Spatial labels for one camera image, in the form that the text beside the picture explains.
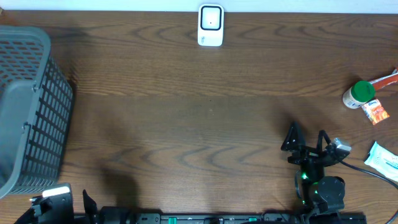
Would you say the right black cable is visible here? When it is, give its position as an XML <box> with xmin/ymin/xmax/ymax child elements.
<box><xmin>337</xmin><ymin>158</ymin><xmax>398</xmax><ymax>224</ymax></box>

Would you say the green lid white jar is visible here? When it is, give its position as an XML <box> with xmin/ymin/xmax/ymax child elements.
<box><xmin>342</xmin><ymin>80</ymin><xmax>376</xmax><ymax>109</ymax></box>

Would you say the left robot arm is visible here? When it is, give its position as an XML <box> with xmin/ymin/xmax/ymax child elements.
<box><xmin>15</xmin><ymin>185</ymin><xmax>134</xmax><ymax>224</ymax></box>

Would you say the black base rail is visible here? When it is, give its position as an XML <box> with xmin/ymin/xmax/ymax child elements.
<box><xmin>119</xmin><ymin>208</ymin><xmax>367</xmax><ymax>224</ymax></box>

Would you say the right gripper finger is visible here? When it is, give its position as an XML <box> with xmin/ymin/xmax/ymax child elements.
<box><xmin>281</xmin><ymin>121</ymin><xmax>306</xmax><ymax>151</ymax></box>
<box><xmin>317</xmin><ymin>129</ymin><xmax>331</xmax><ymax>149</ymax></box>

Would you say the orange Kleenex tissue pack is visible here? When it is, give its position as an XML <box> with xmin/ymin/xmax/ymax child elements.
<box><xmin>361</xmin><ymin>99</ymin><xmax>389</xmax><ymax>125</ymax></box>

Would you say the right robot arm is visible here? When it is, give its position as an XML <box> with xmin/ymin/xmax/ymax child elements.
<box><xmin>280</xmin><ymin>122</ymin><xmax>349</xmax><ymax>223</ymax></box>

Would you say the light blue wet wipes pack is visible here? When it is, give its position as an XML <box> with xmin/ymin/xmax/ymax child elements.
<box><xmin>364</xmin><ymin>141</ymin><xmax>398</xmax><ymax>182</ymax></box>

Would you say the white barcode scanner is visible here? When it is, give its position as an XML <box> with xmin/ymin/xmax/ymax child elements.
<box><xmin>197</xmin><ymin>4</ymin><xmax>224</xmax><ymax>47</ymax></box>

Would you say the grey plastic mesh basket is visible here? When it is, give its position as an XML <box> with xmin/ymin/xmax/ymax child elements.
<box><xmin>1</xmin><ymin>26</ymin><xmax>75</xmax><ymax>197</ymax></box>

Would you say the orange chocolate bar wrapper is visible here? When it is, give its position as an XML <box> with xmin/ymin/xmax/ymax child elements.
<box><xmin>369</xmin><ymin>68</ymin><xmax>397</xmax><ymax>91</ymax></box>

